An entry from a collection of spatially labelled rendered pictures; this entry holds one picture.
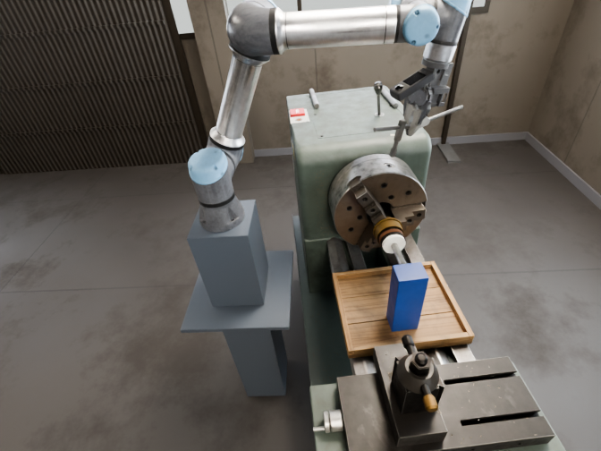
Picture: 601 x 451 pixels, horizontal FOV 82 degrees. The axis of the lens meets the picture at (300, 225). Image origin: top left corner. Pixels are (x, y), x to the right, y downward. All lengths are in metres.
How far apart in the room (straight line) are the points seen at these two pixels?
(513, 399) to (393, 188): 0.63
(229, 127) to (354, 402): 0.83
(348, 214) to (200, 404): 1.34
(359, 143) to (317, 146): 0.15
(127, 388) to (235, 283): 1.18
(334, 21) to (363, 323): 0.81
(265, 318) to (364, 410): 0.56
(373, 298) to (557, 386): 1.32
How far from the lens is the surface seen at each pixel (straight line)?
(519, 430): 0.97
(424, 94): 1.07
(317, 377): 1.42
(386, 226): 1.07
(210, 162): 1.07
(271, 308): 1.34
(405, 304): 1.02
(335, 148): 1.22
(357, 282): 1.22
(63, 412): 2.41
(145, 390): 2.24
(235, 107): 1.10
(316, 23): 0.88
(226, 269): 1.23
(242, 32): 0.91
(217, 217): 1.13
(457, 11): 1.04
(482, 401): 0.97
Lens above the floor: 1.80
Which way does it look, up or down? 39 degrees down
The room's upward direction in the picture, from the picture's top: 6 degrees counter-clockwise
